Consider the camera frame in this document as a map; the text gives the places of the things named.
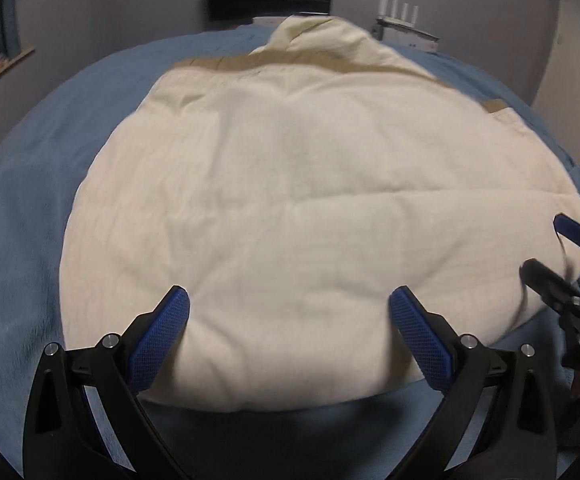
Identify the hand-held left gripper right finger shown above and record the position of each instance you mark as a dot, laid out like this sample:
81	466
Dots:
420	335

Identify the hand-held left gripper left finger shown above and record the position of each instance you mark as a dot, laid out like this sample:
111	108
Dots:
162	335

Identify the cream hoodie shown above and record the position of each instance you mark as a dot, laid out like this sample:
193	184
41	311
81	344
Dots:
310	200

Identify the blue blanket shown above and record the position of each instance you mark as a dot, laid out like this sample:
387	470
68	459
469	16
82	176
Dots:
29	200

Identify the white router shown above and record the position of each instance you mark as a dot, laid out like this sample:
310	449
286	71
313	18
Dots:
405	30

